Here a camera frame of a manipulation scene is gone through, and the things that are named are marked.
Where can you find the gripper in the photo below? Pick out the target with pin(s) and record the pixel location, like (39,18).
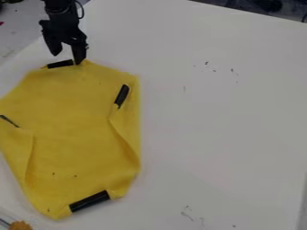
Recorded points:
(62,27)

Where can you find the orange toy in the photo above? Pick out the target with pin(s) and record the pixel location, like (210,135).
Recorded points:
(20,225)

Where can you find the yellow cloth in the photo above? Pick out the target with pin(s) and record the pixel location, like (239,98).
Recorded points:
(72,134)

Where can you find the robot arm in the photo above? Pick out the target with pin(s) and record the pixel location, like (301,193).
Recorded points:
(59,5)

